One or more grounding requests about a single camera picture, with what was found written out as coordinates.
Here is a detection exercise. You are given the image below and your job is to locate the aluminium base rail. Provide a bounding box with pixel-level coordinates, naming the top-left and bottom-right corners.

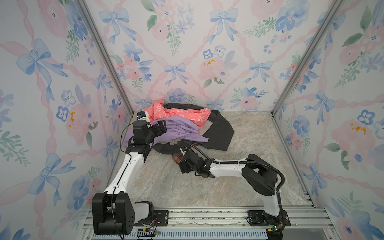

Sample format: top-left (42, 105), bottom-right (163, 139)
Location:
top-left (76, 205), bottom-right (341, 240)

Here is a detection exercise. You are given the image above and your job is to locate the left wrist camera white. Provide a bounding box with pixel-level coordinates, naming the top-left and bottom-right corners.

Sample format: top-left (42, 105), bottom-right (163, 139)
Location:
top-left (137, 111), bottom-right (151, 123)

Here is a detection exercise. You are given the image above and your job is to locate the aluminium corner post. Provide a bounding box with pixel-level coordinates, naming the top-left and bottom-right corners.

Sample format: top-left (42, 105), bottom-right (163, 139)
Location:
top-left (271, 0), bottom-right (344, 117)
top-left (74, 0), bottom-right (134, 117)

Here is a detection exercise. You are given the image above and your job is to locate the left aluminium corner post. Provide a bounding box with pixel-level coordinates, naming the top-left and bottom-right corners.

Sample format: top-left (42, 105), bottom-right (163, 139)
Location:
top-left (74, 0), bottom-right (134, 117)

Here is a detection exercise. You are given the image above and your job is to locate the thin black left cable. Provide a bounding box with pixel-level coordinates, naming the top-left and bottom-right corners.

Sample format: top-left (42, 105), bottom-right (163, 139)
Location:
top-left (119, 121), bottom-right (136, 157)

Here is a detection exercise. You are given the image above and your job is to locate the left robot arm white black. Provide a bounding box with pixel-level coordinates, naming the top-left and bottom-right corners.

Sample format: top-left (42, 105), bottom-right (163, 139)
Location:
top-left (92, 120), bottom-right (167, 238)

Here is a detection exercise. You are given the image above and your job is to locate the red plaid cloth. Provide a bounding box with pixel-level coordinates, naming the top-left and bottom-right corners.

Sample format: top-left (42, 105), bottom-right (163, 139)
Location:
top-left (172, 153), bottom-right (185, 164)

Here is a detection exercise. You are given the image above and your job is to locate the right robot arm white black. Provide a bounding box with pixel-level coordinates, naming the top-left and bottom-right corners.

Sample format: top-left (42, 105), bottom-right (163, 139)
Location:
top-left (178, 149), bottom-right (286, 229)

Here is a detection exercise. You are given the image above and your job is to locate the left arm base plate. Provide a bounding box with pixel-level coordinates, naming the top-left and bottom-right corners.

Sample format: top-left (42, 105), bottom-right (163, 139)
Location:
top-left (134, 210), bottom-right (170, 228)

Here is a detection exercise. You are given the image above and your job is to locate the black cloth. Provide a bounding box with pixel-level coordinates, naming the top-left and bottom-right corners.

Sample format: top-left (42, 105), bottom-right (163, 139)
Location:
top-left (152, 103), bottom-right (235, 155)

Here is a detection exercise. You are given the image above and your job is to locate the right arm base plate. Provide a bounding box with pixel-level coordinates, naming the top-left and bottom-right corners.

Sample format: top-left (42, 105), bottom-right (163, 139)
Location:
top-left (246, 210), bottom-right (291, 228)

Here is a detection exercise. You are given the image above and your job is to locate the pink patterned cloth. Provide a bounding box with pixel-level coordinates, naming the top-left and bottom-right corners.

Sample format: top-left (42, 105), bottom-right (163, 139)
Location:
top-left (145, 100), bottom-right (211, 129)

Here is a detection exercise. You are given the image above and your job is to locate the purple cloth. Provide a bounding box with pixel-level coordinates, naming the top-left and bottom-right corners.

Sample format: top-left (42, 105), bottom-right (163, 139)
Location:
top-left (123, 116), bottom-right (209, 148)

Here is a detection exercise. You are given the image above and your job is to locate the right aluminium corner post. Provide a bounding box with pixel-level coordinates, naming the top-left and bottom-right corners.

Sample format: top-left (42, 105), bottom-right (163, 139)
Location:
top-left (271, 0), bottom-right (344, 117)

